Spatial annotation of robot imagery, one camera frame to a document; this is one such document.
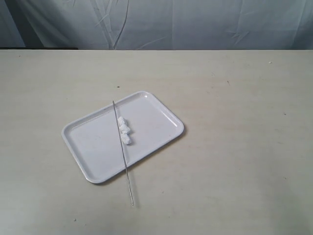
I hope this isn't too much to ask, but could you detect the white marshmallow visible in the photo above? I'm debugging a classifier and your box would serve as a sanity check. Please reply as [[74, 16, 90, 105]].
[[117, 116, 127, 126], [119, 124, 131, 134], [120, 133, 132, 145]]

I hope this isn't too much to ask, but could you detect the white marshmallow top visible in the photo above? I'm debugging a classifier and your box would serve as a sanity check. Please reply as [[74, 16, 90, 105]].
[[117, 116, 127, 126]]

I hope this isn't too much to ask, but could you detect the white marshmallow bottom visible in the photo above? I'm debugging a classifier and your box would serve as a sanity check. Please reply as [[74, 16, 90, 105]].
[[120, 133, 132, 145]]

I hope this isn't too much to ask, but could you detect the thin metal skewer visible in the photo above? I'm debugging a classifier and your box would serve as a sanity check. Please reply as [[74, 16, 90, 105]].
[[112, 100, 134, 206]]

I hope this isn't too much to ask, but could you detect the white rectangular plastic tray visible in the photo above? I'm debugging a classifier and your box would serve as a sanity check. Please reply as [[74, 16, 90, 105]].
[[62, 91, 184, 184]]

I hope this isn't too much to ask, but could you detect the light blue backdrop cloth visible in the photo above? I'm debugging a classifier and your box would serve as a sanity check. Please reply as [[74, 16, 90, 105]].
[[0, 0, 313, 50]]

